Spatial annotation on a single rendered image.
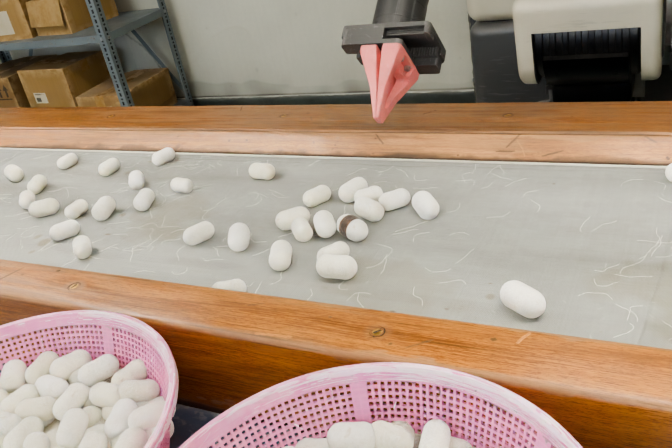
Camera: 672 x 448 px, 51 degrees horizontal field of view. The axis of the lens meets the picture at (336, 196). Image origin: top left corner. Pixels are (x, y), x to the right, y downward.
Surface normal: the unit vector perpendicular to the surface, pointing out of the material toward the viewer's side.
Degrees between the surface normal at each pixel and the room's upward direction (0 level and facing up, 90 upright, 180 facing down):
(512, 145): 45
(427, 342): 0
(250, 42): 91
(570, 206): 0
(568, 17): 98
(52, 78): 89
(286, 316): 0
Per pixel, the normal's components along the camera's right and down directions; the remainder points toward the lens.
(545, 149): -0.43, -0.29
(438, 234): -0.18, -0.88
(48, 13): -0.51, 0.32
